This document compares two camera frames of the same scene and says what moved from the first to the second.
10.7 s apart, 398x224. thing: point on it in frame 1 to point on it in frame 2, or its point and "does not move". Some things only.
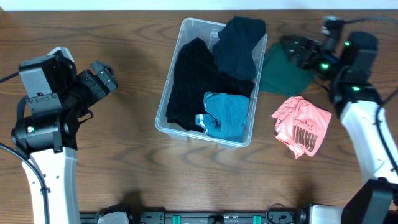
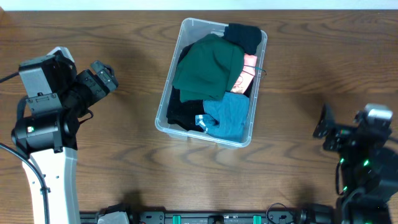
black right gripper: x=306 y=45 to x=343 y=135
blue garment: x=228 y=117 does not move
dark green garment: x=279 y=75 to x=208 y=69
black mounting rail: x=206 y=217 does not move
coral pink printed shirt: x=301 y=126 to x=247 y=74
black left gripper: x=103 y=76 does not move
